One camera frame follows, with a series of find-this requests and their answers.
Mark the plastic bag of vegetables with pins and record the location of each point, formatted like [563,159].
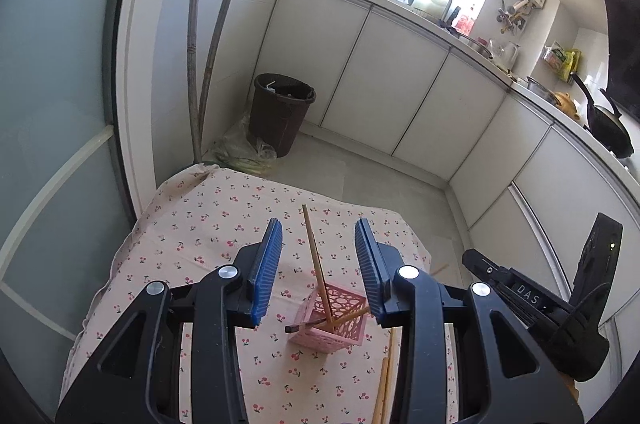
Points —
[239,150]

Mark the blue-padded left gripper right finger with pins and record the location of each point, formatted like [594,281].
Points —
[378,263]

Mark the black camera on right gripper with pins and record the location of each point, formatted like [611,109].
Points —
[596,268]

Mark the white kettle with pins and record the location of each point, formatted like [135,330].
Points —
[506,55]

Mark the black chopstick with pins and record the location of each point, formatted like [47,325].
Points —
[297,327]

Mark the blue-handled mop pole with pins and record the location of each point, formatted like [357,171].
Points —
[192,79]

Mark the pink perforated utensil holder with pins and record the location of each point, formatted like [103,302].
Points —
[343,301]

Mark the black range hood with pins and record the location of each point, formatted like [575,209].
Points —
[624,54]

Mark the dark brown trash bin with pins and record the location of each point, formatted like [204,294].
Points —
[279,106]

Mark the black frying pan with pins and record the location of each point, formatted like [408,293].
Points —
[605,125]

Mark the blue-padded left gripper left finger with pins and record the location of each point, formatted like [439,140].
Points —
[258,264]

